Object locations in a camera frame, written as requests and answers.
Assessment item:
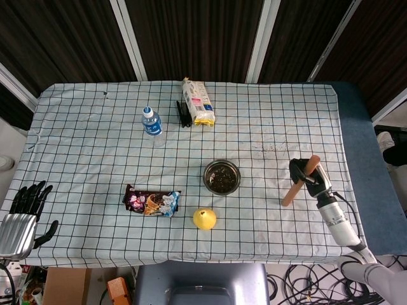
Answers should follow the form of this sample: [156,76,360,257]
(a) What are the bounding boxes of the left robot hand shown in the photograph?
[0,180,60,260]

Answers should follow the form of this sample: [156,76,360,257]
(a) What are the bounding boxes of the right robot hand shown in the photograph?
[288,158,333,200]

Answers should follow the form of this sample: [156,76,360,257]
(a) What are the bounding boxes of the wooden rolling pin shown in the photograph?
[282,154,320,207]

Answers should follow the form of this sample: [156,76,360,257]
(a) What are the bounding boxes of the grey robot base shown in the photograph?
[133,262,271,305]

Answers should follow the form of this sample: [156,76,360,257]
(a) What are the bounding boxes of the metal bowl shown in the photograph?
[203,159,241,196]

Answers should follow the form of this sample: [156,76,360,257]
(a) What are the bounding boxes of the blue table pad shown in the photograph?
[330,81,407,257]

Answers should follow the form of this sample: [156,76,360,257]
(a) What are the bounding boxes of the cardboard box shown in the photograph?
[43,266,92,305]

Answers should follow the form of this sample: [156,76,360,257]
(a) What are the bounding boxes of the white shoe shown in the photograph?
[376,131,397,151]

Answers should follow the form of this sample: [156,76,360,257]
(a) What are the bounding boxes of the checked white tablecloth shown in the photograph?
[0,81,369,268]

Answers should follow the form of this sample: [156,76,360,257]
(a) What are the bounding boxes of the yellow pear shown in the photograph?
[193,207,217,231]

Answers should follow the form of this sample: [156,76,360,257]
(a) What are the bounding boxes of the orange block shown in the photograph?
[106,276,134,305]

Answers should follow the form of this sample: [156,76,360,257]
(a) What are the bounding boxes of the brown chocolate snack packet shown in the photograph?
[122,184,182,218]

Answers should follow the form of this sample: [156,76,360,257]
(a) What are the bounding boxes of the white yellow snack bag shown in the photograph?
[181,77,217,128]

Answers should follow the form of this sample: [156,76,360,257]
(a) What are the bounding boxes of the black clip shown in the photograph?
[176,100,193,129]

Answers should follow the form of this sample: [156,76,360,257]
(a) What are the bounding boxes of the blue label water bottle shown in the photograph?
[141,107,165,147]

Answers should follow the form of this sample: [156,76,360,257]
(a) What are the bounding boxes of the dark brown curtain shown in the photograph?
[0,0,407,131]

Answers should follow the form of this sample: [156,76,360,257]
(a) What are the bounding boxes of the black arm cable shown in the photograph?
[330,191,367,242]

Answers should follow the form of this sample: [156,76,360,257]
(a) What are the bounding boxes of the white frame post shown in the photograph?
[0,62,38,112]
[246,0,280,83]
[109,0,148,82]
[370,95,407,126]
[307,0,363,82]

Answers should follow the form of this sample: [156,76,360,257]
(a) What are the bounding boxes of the black floor cables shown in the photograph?
[266,254,407,305]

